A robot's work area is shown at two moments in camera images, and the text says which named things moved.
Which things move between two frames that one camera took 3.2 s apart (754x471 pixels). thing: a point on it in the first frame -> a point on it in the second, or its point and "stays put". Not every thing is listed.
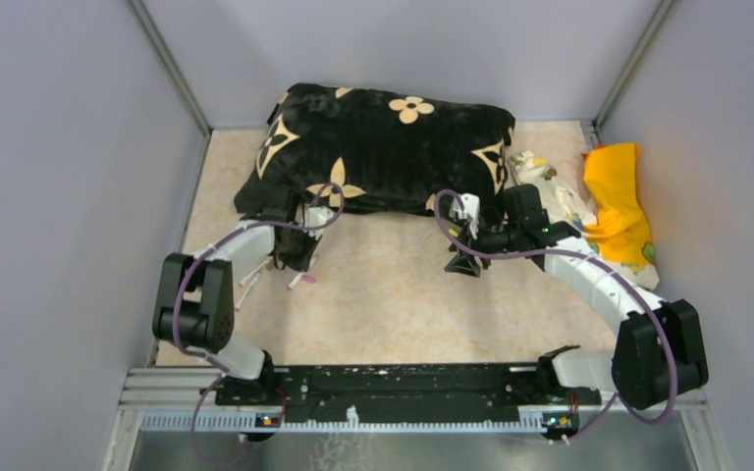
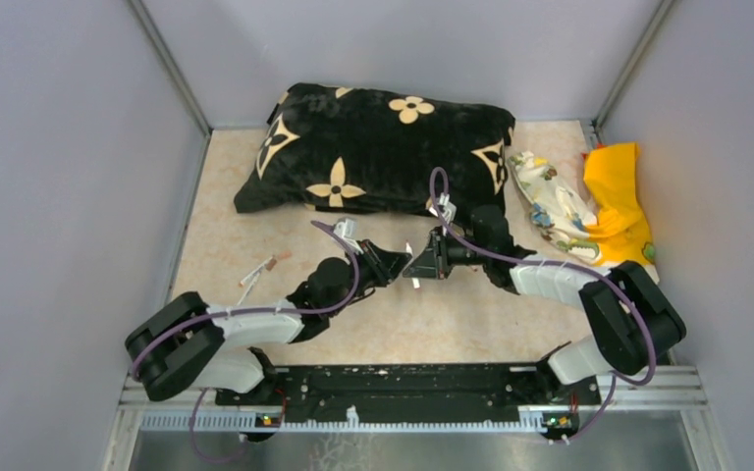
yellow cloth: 612,176 stays put
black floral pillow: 379,150 stays put
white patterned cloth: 559,199 stays put
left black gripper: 292,239 -> 371,261
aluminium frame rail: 170,388 stays put
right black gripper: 463,262 -> 434,262
